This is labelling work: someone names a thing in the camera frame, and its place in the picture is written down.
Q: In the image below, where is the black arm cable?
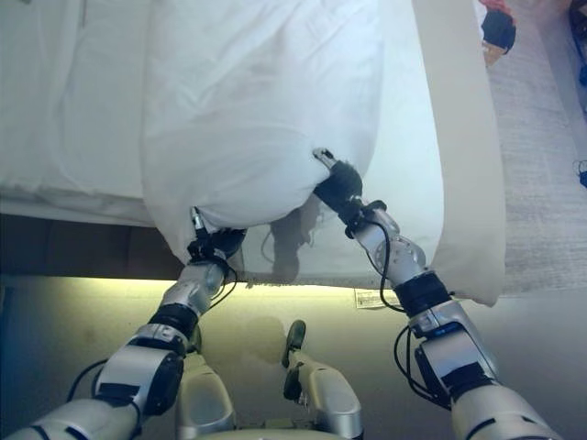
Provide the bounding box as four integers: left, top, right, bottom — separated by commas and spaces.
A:
68, 357, 109, 400
366, 214, 453, 409

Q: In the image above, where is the white bed sheet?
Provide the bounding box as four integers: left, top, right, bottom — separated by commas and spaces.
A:
0, 0, 157, 226

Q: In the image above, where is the beige bedspread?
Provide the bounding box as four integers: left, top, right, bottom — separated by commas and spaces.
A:
410, 0, 508, 308

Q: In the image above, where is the white duvet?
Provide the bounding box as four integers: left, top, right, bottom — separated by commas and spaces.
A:
141, 0, 444, 283

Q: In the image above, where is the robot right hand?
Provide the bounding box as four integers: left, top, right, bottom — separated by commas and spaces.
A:
312, 146, 364, 207

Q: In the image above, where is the brown bed frame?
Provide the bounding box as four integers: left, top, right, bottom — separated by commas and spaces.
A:
0, 213, 184, 279

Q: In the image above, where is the light grey rug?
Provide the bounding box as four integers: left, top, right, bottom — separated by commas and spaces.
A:
355, 0, 587, 311

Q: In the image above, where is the black garment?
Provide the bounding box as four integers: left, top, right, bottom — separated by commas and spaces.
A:
481, 9, 517, 50

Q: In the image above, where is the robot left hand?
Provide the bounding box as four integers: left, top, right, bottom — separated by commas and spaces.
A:
186, 206, 247, 267

